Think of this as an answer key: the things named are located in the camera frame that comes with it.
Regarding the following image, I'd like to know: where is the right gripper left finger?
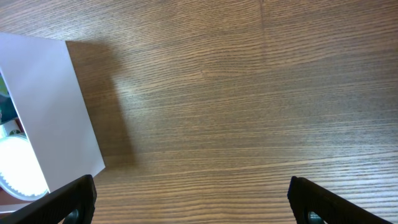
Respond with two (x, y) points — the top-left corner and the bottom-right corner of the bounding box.
(1, 174), (97, 224)

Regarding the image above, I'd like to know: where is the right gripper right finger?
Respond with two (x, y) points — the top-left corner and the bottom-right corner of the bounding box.
(287, 176), (388, 224)

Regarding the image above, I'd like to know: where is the white cotton bud tub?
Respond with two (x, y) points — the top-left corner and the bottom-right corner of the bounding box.
(1, 134), (49, 201)

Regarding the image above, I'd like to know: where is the white green soap box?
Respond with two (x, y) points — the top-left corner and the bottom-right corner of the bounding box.
(0, 120), (21, 139)

